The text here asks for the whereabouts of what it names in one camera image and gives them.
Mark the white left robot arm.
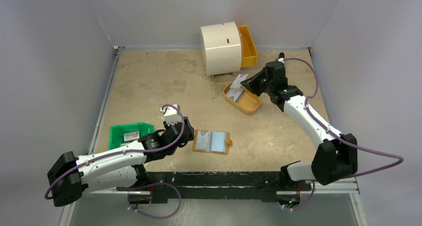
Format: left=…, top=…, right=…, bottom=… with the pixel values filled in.
left=45, top=117, right=195, bottom=207

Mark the silver VIP credit card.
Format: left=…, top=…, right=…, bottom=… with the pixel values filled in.
left=195, top=130, right=212, bottom=151

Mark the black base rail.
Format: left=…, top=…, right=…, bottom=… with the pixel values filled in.
left=117, top=171, right=311, bottom=204

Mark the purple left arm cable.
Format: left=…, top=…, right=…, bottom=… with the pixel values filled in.
left=44, top=104, right=185, bottom=201

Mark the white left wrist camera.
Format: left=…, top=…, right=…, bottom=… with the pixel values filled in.
left=160, top=104, right=182, bottom=126

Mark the small box in bin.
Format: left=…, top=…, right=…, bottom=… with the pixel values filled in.
left=121, top=131, right=141, bottom=143

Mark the white round drawer cabinet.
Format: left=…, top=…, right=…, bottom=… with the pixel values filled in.
left=200, top=21, right=242, bottom=78

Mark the green plastic bin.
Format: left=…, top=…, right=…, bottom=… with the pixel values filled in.
left=108, top=122, right=154, bottom=150

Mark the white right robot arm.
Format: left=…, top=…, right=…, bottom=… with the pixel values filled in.
left=241, top=60, right=358, bottom=190

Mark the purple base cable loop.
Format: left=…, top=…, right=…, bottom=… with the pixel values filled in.
left=127, top=180, right=183, bottom=220

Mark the orange oval tray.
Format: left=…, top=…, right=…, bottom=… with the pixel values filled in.
left=223, top=84, right=261, bottom=115

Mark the orange leather card holder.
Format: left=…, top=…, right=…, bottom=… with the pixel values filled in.
left=193, top=129, right=232, bottom=154

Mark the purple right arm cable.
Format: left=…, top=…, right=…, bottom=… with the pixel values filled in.
left=283, top=57, right=405, bottom=180

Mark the orange open drawer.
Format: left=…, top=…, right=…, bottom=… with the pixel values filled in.
left=238, top=25, right=258, bottom=68

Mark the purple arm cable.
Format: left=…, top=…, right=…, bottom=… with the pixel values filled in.
left=44, top=104, right=185, bottom=201
left=283, top=57, right=405, bottom=180

